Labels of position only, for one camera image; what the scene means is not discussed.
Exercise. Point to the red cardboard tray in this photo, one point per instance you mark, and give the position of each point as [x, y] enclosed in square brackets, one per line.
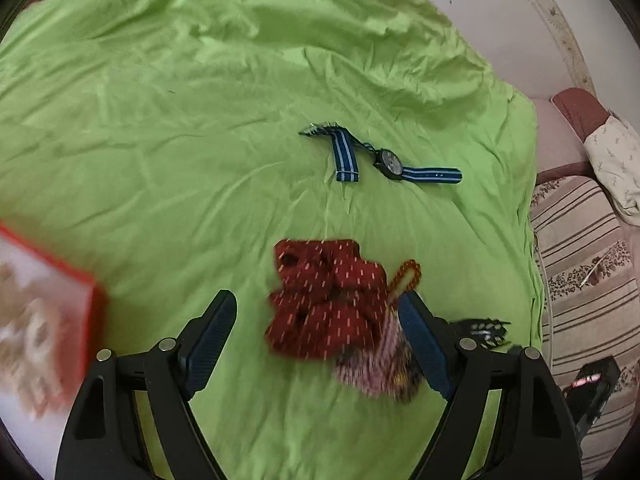
[50, 335]

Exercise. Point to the black hair claw clip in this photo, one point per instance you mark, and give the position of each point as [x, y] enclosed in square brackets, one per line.
[482, 332]

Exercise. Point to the pink plaid scrunchie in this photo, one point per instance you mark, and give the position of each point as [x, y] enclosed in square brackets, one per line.
[375, 370]

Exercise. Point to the white printed cloth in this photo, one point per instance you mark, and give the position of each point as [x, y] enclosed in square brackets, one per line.
[615, 160]

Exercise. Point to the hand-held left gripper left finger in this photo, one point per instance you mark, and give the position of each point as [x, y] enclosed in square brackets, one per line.
[212, 340]

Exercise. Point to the green bed sheet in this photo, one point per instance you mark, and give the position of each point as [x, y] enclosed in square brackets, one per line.
[200, 160]

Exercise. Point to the dark red dotted scrunchie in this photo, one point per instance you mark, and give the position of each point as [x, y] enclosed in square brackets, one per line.
[325, 310]

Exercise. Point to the reddish brown sofa armrest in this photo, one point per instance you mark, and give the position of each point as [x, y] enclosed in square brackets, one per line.
[580, 110]

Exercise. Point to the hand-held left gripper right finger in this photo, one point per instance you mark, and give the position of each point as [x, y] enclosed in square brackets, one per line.
[422, 345]

